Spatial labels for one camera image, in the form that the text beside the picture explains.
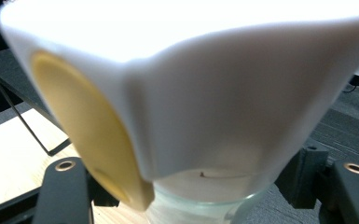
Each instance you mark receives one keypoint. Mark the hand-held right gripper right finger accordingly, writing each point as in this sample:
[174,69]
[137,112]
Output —
[303,174]

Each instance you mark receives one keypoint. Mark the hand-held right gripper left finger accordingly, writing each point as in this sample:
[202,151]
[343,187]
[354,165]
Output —
[101,196]

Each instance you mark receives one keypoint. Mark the glass jar with brown powder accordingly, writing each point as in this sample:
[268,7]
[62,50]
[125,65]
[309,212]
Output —
[199,208]

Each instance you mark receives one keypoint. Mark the black metal frame table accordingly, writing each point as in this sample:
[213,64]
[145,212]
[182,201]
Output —
[9,74]

